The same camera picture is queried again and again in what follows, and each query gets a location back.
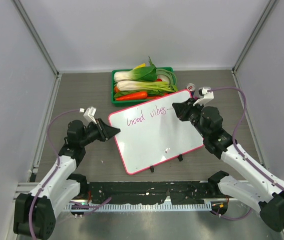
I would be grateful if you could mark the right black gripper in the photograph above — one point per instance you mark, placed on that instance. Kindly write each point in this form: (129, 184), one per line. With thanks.
(183, 109)

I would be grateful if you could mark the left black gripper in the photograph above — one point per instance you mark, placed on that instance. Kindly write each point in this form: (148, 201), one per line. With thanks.
(105, 132)

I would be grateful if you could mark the pink framed whiteboard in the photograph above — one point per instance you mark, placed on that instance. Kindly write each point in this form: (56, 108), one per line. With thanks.
(151, 135)

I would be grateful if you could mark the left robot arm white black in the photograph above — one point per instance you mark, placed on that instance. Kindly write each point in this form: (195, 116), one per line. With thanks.
(36, 212)

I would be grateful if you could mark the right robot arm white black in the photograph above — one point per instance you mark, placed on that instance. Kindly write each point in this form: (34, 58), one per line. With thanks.
(265, 192)

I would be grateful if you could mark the energy drink can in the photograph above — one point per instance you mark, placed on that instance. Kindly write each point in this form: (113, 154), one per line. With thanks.
(192, 88)

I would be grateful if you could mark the red chili pepper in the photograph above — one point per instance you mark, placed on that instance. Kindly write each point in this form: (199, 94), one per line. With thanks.
(164, 94)

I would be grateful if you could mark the green long beans bundle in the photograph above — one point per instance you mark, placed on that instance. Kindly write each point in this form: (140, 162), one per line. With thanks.
(164, 71)

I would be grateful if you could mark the white onion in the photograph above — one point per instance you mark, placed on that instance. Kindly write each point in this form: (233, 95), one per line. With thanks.
(165, 78)

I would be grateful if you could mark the green leaf spinach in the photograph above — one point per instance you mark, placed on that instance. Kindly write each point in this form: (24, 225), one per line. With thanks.
(123, 93)

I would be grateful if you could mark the green plastic tray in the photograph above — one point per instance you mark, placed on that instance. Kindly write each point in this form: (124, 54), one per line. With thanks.
(151, 94)

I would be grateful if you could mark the orange carrot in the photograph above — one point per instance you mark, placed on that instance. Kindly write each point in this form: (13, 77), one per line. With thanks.
(134, 96)

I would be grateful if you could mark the upper bok choy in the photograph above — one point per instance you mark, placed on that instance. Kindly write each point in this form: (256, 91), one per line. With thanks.
(145, 74)

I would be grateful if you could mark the lower celery bok choy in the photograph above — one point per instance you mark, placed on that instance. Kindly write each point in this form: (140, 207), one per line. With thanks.
(134, 85)

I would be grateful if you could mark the yellow pepper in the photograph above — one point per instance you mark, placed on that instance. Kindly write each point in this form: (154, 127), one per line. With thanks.
(140, 66)

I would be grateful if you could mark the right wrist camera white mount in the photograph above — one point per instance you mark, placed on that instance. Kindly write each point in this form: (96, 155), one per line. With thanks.
(205, 96)

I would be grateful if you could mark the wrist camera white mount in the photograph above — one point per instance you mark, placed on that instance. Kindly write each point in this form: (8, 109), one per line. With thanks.
(89, 114)
(205, 96)

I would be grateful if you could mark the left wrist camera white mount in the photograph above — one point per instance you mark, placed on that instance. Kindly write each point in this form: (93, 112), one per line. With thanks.
(89, 114)

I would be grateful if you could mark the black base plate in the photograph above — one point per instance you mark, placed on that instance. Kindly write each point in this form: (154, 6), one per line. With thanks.
(149, 192)

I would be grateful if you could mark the white slotted cable duct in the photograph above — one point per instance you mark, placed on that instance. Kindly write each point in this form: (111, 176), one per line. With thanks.
(165, 207)

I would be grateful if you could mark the right aluminium frame post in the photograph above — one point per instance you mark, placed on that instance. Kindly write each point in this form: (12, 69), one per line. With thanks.
(269, 8)

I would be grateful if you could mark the aluminium frame post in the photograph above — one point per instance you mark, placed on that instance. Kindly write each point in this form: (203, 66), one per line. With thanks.
(269, 8)
(33, 32)

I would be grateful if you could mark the left aluminium frame post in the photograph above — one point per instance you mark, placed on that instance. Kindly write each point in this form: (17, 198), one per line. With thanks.
(33, 32)

